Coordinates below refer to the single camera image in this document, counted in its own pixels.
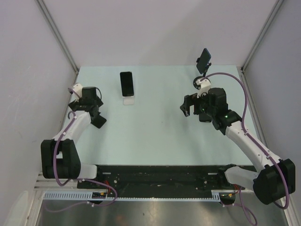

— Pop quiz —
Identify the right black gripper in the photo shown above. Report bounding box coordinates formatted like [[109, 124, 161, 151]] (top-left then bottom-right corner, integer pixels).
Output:
[[180, 89, 216, 117]]

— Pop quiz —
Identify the black round base stand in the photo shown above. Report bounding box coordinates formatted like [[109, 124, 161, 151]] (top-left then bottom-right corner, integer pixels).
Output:
[[193, 63, 212, 89]]

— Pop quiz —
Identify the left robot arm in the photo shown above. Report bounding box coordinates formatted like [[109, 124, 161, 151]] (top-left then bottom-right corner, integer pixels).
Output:
[[40, 83, 107, 188]]

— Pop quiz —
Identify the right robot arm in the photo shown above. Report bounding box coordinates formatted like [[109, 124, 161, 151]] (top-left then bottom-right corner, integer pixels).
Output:
[[180, 88, 295, 208]]

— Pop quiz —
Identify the black folding phone stand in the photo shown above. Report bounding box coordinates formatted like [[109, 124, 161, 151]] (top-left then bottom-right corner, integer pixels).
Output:
[[91, 115, 107, 129]]

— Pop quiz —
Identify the white phone stand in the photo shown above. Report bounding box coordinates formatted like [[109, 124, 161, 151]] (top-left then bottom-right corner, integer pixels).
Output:
[[123, 95, 135, 105]]

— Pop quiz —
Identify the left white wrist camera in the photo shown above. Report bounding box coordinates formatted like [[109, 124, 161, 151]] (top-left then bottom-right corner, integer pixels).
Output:
[[71, 83, 83, 99]]

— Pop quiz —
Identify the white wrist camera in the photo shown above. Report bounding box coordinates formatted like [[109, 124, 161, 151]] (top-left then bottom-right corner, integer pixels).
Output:
[[197, 78, 211, 98], [71, 83, 83, 99]]

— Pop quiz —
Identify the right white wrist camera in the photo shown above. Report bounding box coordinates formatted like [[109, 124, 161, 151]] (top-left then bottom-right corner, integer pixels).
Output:
[[197, 78, 211, 98]]

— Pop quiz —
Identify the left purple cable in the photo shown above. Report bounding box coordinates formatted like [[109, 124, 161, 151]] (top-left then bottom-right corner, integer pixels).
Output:
[[43, 87, 118, 212]]

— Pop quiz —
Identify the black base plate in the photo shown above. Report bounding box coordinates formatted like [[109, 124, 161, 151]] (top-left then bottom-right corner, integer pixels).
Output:
[[77, 164, 245, 200]]

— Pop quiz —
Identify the grey slotted cable duct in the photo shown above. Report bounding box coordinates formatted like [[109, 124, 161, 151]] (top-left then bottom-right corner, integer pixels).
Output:
[[44, 191, 238, 202]]

